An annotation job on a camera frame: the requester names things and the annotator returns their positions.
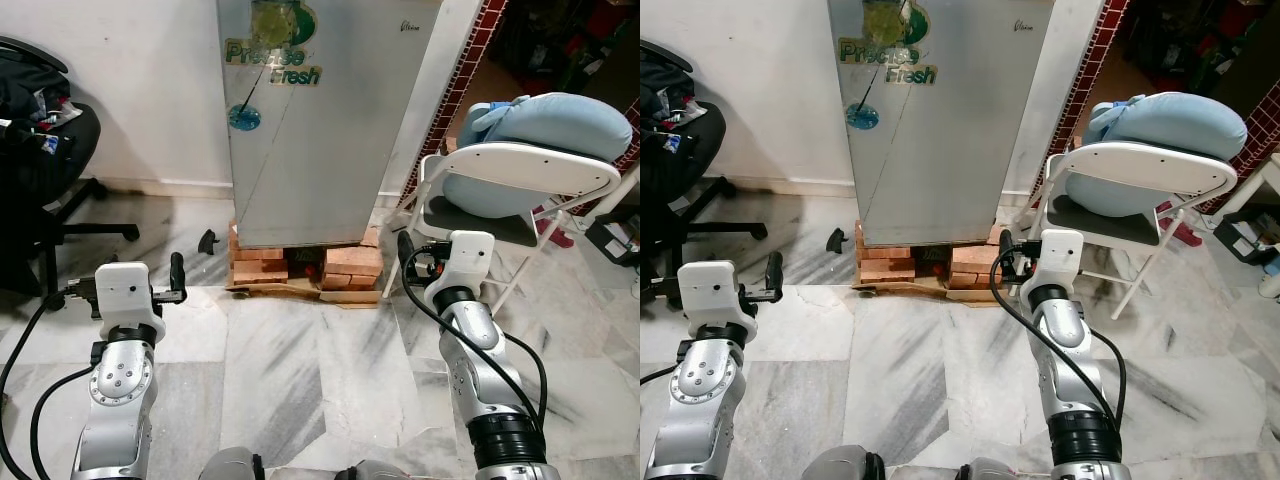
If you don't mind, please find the silver fridge door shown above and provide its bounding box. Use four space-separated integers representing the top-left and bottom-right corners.
830 0 1056 246
218 0 456 247

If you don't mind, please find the silver fridge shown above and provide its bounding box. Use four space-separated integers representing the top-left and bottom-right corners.
216 0 457 249
828 0 1057 248

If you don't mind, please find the red brick stack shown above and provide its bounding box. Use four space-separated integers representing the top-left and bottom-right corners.
320 225 386 292
946 225 1009 291
229 222 293 291
856 222 916 289

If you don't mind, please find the black office chair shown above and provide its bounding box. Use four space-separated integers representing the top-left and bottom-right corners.
0 35 142 313
640 40 770 301

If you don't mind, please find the white folding chair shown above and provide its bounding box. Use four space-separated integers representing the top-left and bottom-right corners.
383 140 624 321
1016 140 1241 321

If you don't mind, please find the black box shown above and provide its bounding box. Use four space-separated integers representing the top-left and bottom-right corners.
1213 210 1280 268
584 213 641 268

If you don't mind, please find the light blue pillow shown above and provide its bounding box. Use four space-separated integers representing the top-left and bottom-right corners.
1062 92 1250 218
443 93 635 219

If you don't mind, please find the grey robot left leg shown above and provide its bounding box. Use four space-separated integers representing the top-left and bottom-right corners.
800 446 888 480
198 446 267 480

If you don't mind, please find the grey robot leg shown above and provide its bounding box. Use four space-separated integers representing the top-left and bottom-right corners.
333 459 413 480
198 446 267 480
948 457 1023 480
800 446 888 480

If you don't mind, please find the black bag pile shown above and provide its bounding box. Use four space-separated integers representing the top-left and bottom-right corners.
640 55 713 161
0 55 83 161

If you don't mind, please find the grey robot right leg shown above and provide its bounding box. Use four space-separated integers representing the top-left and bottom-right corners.
948 457 1023 480
333 459 413 480

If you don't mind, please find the green Precise Fresh sticker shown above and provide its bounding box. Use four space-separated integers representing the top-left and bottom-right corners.
837 0 940 88
224 0 324 88

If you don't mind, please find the white side table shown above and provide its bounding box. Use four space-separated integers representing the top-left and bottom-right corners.
1214 150 1280 217

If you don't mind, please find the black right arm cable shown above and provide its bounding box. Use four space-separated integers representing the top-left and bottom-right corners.
396 250 550 433
988 248 1128 426

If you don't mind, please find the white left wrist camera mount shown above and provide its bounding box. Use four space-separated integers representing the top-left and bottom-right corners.
676 260 751 347
94 262 167 347

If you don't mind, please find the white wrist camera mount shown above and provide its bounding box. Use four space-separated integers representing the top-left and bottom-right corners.
94 262 167 347
428 231 497 298
676 260 751 347
1038 229 1088 293

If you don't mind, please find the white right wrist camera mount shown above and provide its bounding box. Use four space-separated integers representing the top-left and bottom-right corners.
428 231 497 298
1038 229 1088 293

